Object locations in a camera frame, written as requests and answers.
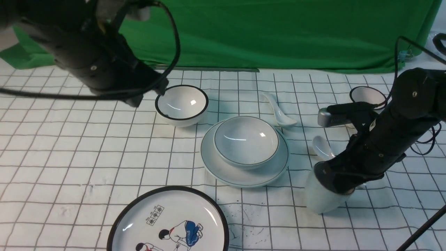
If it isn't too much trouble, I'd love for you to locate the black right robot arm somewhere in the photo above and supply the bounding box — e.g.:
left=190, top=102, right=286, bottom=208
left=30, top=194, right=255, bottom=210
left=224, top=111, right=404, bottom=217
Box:
left=314, top=68, right=446, bottom=194

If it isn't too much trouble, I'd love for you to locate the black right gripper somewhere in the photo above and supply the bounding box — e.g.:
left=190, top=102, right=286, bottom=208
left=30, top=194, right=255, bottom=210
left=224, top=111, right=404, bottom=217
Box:
left=314, top=135, right=406, bottom=194

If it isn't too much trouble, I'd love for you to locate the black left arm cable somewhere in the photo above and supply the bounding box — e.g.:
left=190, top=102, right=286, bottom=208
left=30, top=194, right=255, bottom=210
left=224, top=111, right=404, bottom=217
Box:
left=0, top=0, right=181, bottom=101

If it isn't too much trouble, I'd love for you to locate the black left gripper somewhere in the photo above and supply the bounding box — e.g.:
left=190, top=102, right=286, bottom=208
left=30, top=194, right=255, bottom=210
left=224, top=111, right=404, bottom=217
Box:
left=89, top=52, right=169, bottom=107

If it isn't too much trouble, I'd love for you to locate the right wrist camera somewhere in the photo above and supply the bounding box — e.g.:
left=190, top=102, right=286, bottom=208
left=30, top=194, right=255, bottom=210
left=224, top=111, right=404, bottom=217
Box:
left=317, top=102, right=378, bottom=128

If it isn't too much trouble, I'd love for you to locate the green backdrop cloth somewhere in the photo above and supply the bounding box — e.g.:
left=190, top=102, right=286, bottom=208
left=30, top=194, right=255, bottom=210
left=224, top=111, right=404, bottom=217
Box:
left=1, top=0, right=444, bottom=74

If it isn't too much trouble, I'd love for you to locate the white grid tablecloth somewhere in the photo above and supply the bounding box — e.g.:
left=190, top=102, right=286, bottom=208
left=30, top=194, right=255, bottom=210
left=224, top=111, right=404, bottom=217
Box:
left=0, top=70, right=445, bottom=251

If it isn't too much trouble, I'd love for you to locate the white ceramic spoon lower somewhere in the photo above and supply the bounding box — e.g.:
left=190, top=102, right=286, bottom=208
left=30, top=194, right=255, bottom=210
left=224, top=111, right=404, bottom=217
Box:
left=312, top=136, right=336, bottom=161

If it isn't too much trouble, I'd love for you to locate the illustrated black rimmed plate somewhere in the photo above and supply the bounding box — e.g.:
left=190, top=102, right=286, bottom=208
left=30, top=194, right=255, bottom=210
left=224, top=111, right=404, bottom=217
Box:
left=106, top=186, right=229, bottom=251

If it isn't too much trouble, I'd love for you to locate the pale blue shallow bowl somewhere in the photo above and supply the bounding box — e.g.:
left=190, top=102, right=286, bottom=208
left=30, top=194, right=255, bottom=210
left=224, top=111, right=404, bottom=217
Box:
left=213, top=116, right=282, bottom=170

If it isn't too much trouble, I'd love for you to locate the pale blue ceramic cup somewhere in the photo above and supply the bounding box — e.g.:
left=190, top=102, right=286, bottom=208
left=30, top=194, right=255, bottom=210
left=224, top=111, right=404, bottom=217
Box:
left=304, top=170, right=355, bottom=214

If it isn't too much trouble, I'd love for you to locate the white bowl with black rim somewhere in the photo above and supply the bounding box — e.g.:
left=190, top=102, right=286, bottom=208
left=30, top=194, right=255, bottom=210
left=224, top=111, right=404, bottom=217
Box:
left=155, top=85, right=210, bottom=127

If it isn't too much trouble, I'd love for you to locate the white ceramic spoon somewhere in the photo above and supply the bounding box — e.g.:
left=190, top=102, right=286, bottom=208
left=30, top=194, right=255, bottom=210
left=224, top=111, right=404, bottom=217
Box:
left=261, top=92, right=298, bottom=128
left=312, top=136, right=336, bottom=161

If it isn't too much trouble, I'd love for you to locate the blue binder clip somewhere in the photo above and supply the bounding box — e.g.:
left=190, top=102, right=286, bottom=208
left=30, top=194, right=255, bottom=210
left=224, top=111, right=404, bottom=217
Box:
left=397, top=50, right=415, bottom=62

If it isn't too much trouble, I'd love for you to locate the pale blue round plate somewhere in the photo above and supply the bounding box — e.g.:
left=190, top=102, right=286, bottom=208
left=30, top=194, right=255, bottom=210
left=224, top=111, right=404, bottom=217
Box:
left=200, top=120, right=291, bottom=189

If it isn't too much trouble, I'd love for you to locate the small white black rimmed cup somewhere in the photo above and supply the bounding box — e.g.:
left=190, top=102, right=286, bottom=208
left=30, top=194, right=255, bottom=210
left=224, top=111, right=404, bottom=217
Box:
left=349, top=87, right=386, bottom=105

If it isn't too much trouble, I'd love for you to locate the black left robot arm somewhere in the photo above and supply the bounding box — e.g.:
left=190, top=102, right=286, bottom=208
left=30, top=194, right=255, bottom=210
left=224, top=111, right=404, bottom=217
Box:
left=1, top=0, right=169, bottom=108

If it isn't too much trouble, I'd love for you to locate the white ceramic spoon upper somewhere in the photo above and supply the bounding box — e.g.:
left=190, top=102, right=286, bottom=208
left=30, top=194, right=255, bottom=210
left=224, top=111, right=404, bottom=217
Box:
left=261, top=92, right=298, bottom=128

